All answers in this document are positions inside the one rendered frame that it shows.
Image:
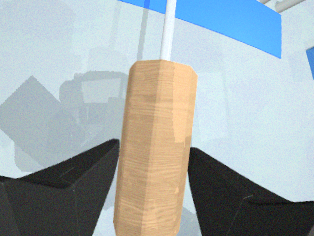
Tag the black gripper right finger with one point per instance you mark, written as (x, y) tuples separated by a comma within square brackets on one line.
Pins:
[(228, 204)]

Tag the tool with tan handle and white shaft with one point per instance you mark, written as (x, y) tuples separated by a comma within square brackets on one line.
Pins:
[(155, 142)]

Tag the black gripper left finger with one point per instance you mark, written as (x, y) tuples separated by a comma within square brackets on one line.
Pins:
[(61, 200)]

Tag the blue flat strip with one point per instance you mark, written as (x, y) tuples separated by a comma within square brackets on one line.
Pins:
[(246, 20)]

